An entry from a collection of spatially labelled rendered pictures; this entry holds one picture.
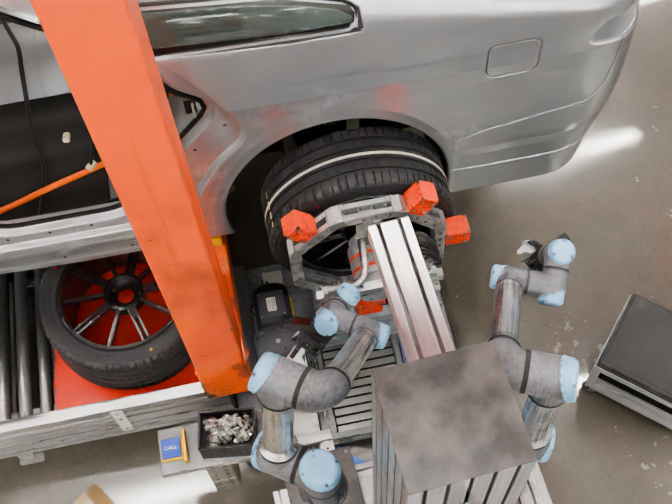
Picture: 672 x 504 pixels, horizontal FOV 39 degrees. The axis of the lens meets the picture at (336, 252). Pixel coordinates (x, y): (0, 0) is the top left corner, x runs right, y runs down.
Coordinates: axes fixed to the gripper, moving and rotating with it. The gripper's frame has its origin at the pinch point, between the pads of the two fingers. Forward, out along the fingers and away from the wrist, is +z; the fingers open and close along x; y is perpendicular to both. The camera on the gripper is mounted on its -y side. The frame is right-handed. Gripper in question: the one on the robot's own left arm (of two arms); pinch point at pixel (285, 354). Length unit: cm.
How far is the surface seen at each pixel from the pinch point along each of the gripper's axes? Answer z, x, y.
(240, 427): 38.7, -0.1, 5.5
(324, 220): -33.4, 27.4, -13.4
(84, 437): 104, 16, -34
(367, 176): -53, 33, -11
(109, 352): 64, 22, -45
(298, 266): -10.3, 30.2, -9.6
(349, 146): -53, 42, -20
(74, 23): -104, -78, -91
